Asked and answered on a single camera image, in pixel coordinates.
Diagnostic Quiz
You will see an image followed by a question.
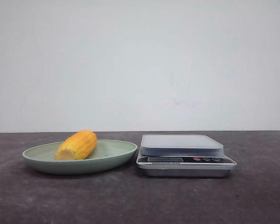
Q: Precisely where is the silver digital kitchen scale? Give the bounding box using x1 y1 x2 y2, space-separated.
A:
136 134 237 177

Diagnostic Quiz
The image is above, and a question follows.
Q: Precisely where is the green shallow plate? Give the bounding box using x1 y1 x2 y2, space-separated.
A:
22 140 138 175

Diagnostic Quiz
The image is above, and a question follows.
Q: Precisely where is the yellow corn cob piece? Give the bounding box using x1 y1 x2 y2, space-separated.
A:
55 130 97 161

